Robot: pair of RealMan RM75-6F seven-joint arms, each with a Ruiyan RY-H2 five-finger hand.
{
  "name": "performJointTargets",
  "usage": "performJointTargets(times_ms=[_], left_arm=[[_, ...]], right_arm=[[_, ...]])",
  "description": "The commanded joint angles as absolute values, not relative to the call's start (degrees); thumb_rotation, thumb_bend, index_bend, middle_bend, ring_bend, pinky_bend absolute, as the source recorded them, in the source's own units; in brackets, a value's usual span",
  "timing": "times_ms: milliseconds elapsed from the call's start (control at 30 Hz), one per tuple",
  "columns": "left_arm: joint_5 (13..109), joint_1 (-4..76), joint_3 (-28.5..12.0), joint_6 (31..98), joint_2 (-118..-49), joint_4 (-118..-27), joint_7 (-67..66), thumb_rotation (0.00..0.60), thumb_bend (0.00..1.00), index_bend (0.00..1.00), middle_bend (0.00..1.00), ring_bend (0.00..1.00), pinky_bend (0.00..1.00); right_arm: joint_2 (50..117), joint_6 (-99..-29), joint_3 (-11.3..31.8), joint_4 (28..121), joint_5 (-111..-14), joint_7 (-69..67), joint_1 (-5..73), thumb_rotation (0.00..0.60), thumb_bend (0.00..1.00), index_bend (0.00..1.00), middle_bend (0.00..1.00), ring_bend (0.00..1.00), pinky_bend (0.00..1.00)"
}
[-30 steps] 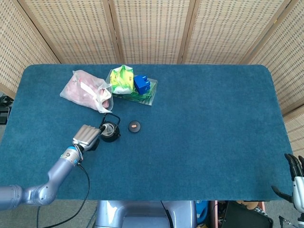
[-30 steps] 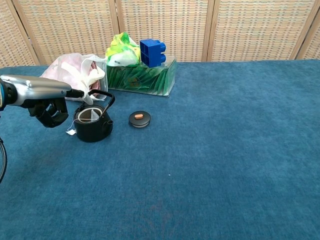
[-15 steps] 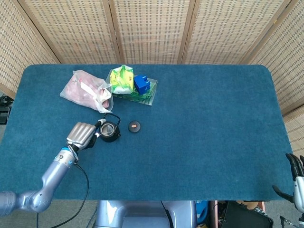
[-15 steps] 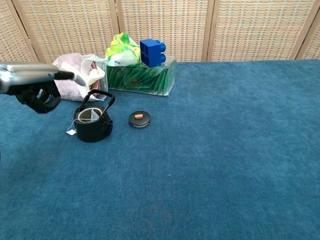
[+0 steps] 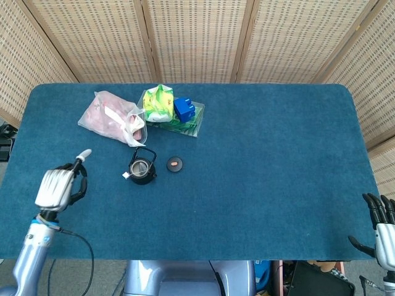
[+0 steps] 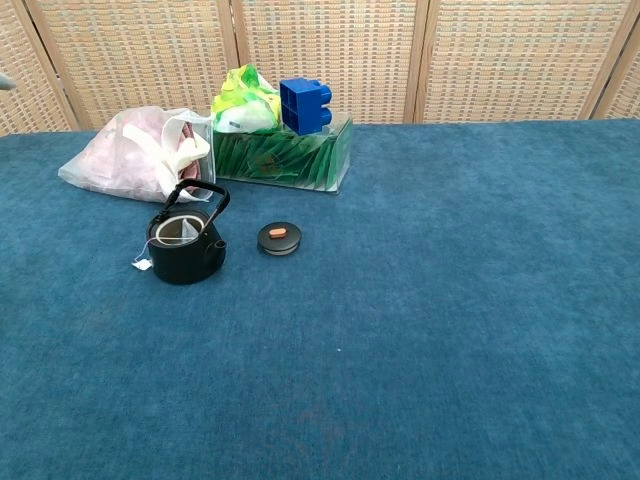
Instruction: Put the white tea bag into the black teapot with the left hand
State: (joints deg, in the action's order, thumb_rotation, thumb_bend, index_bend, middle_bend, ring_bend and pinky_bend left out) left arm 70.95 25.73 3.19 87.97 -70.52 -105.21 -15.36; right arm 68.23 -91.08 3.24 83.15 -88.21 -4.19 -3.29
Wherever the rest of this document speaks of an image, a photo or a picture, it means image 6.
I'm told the white tea bag with string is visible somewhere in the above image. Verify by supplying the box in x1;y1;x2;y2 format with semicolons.
131;216;202;273

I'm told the black teapot lid orange knob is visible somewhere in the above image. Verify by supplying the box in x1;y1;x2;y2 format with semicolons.
256;221;304;258

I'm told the black cast iron teapot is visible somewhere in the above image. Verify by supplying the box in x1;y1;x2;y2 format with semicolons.
145;179;232;286

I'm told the clear bag of pink items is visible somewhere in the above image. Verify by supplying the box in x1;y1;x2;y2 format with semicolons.
57;105;215;204

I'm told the clear box of green sachets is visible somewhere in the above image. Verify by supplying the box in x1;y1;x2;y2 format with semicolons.
211;111;355;196

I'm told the blue felt tablecloth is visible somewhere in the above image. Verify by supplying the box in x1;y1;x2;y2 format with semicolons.
0;117;640;480

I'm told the blue plastic building block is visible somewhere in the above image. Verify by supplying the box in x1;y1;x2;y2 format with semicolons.
278;77;334;137

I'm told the green yellow tissue pack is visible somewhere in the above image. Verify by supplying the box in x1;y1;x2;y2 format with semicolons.
210;64;284;135

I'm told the woven wooden folding screen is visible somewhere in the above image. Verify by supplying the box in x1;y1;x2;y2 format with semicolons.
0;0;640;137

